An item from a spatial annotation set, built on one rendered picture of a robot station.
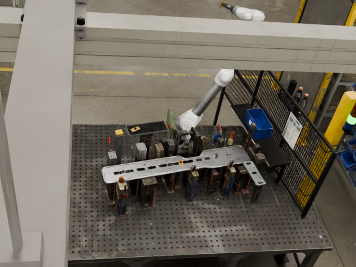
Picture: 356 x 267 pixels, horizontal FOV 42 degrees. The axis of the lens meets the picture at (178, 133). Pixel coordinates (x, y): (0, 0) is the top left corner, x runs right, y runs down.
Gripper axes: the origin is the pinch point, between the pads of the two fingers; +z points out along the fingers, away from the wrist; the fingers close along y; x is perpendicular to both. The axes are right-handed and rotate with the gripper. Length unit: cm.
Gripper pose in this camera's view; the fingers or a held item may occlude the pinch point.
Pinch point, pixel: (224, 5)
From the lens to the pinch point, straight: 479.2
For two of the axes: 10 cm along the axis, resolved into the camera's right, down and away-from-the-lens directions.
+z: -4.6, -4.5, 7.7
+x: -5.3, 8.3, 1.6
